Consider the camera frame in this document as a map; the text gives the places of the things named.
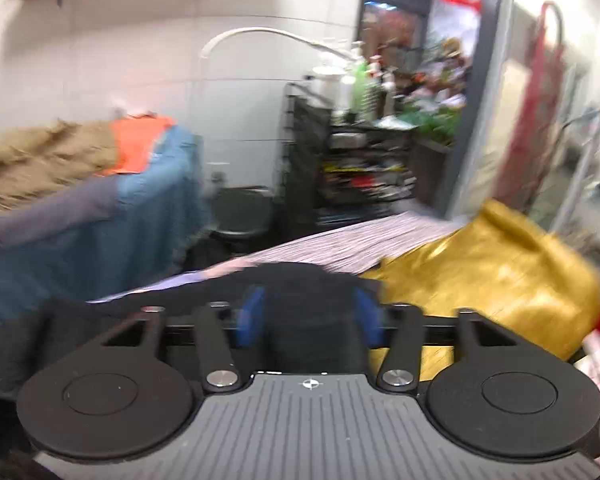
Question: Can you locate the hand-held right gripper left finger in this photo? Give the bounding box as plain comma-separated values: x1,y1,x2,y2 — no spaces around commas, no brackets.
98,285,267,394

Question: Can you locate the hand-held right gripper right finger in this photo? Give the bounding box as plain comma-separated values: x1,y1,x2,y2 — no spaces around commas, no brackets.
352,287,523,394

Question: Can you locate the black quilted jacket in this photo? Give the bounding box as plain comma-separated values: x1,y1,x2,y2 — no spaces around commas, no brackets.
0,261,386,480

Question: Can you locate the purple floral bedsheet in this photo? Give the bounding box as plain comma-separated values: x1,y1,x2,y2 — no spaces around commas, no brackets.
87,210,463,306

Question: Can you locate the black stool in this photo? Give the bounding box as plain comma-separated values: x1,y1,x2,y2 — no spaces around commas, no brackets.
210,185,276,251

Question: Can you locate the gold shiny cloth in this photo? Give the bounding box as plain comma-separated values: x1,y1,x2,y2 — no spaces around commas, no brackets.
360,199,600,386

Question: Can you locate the bed with blue skirt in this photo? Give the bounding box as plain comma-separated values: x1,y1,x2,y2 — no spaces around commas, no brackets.
0,125,213,328

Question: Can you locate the black storage cart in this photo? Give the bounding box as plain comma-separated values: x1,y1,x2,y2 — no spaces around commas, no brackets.
280,82,421,226

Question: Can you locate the orange cloth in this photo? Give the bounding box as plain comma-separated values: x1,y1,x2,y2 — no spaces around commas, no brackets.
100,115,176,177

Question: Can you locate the grey bed sheet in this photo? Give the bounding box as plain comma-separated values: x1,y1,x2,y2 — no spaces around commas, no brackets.
0,176,121,253

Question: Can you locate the green bottle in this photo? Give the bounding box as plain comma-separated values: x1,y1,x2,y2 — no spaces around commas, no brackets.
352,57,374,121

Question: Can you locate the white bottle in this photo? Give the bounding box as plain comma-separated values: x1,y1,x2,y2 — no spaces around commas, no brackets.
312,65,343,111

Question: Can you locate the olive brown blanket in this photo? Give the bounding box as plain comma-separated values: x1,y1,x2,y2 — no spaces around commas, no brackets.
0,119,121,216

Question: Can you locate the red hand truck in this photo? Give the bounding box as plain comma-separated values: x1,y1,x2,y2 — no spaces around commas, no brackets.
495,2,568,206

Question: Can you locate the white gooseneck tube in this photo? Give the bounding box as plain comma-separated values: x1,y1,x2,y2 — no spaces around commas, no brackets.
200,26,351,68

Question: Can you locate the dark door frame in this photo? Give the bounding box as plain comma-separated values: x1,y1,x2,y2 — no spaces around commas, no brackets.
357,0,511,221

